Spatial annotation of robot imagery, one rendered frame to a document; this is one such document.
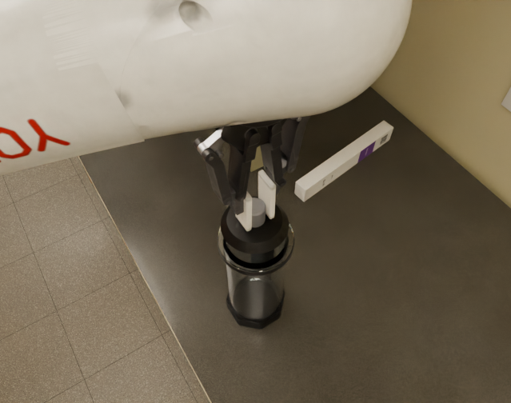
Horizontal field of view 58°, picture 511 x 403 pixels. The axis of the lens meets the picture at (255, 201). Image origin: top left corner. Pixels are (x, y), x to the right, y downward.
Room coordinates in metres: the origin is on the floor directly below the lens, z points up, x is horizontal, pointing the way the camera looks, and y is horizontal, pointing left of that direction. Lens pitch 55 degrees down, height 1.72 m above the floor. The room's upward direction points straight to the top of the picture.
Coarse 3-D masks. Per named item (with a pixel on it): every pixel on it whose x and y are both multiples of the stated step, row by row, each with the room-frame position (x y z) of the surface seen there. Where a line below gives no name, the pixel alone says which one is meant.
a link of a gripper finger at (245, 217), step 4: (248, 196) 0.32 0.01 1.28; (244, 200) 0.32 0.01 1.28; (248, 200) 0.31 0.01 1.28; (244, 204) 0.32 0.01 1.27; (248, 204) 0.31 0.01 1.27; (244, 208) 0.32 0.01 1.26; (248, 208) 0.31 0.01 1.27; (244, 212) 0.32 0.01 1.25; (248, 212) 0.31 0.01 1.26; (236, 216) 0.34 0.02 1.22; (240, 216) 0.33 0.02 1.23; (244, 216) 0.32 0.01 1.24; (248, 216) 0.31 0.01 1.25; (240, 220) 0.33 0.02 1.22; (244, 220) 0.32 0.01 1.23; (248, 220) 0.31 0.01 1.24; (244, 224) 0.32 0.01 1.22; (248, 224) 0.31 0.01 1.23; (248, 228) 0.31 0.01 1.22
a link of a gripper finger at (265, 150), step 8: (272, 128) 0.32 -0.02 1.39; (280, 128) 0.33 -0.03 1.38; (272, 136) 0.33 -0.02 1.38; (280, 136) 0.33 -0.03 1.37; (264, 144) 0.34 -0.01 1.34; (272, 144) 0.33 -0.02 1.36; (280, 144) 0.33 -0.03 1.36; (264, 152) 0.35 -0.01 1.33; (272, 152) 0.33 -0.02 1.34; (280, 152) 0.34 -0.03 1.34; (264, 160) 0.35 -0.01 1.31; (272, 160) 0.33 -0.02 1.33; (280, 160) 0.34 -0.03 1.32; (264, 168) 0.36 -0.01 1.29; (272, 168) 0.34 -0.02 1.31; (280, 168) 0.34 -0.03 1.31; (280, 176) 0.34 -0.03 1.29; (280, 184) 0.33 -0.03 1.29
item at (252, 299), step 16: (224, 240) 0.33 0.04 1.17; (288, 240) 0.33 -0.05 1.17; (224, 256) 0.30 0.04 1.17; (240, 256) 0.37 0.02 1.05; (256, 256) 0.38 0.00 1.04; (272, 256) 0.37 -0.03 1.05; (288, 256) 0.30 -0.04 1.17; (256, 272) 0.28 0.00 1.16; (240, 288) 0.29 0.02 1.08; (256, 288) 0.29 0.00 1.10; (272, 288) 0.30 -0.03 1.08; (240, 304) 0.30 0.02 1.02; (256, 304) 0.29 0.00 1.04; (272, 304) 0.30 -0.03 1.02; (256, 320) 0.29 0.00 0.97
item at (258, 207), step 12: (252, 204) 0.34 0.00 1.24; (264, 204) 0.34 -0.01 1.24; (276, 204) 0.36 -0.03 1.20; (228, 216) 0.34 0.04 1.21; (252, 216) 0.32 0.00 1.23; (264, 216) 0.33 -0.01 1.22; (276, 216) 0.34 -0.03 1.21; (228, 228) 0.32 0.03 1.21; (240, 228) 0.32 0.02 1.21; (252, 228) 0.32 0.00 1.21; (264, 228) 0.32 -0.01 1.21; (276, 228) 0.32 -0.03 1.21; (288, 228) 0.33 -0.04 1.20; (228, 240) 0.31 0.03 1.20; (240, 240) 0.30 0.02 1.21; (252, 240) 0.30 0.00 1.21; (264, 240) 0.30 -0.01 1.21; (276, 240) 0.31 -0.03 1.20; (252, 252) 0.29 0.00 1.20; (264, 252) 0.29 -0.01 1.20
